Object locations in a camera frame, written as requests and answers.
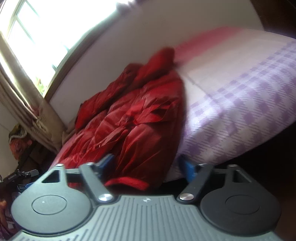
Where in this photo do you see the pink purple checked bedsheet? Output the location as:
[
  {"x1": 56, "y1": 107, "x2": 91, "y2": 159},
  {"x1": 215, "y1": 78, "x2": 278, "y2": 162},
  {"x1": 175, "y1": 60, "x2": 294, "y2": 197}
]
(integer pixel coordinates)
[{"x1": 164, "y1": 26, "x2": 296, "y2": 183}]

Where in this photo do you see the colourful clothes pile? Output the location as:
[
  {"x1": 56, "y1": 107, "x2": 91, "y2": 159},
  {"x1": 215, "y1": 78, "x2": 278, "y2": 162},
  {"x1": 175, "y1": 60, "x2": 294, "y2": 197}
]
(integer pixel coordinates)
[{"x1": 9, "y1": 124, "x2": 33, "y2": 161}]

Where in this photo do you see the beige floral curtain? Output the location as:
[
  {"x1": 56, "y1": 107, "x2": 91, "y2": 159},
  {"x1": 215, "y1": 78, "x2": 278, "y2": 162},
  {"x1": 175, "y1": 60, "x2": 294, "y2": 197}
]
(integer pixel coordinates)
[{"x1": 1, "y1": 35, "x2": 65, "y2": 153}]

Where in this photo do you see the brown wooden window frame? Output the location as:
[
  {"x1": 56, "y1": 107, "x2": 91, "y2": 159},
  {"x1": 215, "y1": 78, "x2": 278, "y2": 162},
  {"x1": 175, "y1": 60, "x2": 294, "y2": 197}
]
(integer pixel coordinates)
[{"x1": 44, "y1": 1, "x2": 145, "y2": 102}]

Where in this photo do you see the red puffer jacket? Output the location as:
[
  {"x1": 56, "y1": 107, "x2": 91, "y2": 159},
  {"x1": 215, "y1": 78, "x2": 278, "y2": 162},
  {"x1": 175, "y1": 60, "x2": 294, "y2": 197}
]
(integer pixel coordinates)
[{"x1": 56, "y1": 47, "x2": 185, "y2": 191}]

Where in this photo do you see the beige cloth by curtain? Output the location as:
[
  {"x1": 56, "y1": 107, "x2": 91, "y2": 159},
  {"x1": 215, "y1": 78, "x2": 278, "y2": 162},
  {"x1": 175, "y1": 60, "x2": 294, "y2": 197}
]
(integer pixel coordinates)
[{"x1": 62, "y1": 118, "x2": 76, "y2": 146}]

